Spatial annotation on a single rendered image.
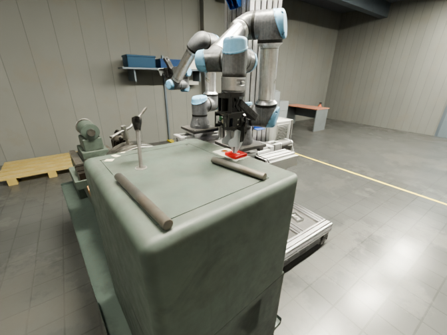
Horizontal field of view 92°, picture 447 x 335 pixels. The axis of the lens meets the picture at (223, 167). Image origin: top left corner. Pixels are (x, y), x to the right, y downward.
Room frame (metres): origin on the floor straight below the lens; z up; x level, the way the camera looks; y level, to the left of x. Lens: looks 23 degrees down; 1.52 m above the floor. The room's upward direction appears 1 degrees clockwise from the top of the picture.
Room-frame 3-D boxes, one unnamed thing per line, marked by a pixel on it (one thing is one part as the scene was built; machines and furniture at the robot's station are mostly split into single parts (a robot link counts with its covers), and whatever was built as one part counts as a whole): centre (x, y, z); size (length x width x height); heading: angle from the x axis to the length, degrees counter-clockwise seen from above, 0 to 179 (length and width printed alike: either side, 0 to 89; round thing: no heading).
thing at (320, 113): (7.21, -2.64, 0.34); 1.23 x 0.63 x 0.68; 35
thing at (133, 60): (4.69, 1.69, 1.77); 0.54 x 0.40 x 0.21; 125
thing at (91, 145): (1.86, 1.19, 1.01); 0.30 x 0.20 x 0.29; 40
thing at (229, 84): (0.74, -0.03, 1.50); 0.08 x 0.08 x 0.05
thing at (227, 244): (0.66, 0.14, 1.06); 0.59 x 0.48 x 0.39; 40
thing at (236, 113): (0.73, -0.02, 1.42); 0.09 x 0.08 x 0.12; 130
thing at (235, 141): (0.72, -0.04, 1.31); 0.06 x 0.03 x 0.09; 130
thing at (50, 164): (3.45, 2.98, 0.06); 1.30 x 0.92 x 0.12; 125
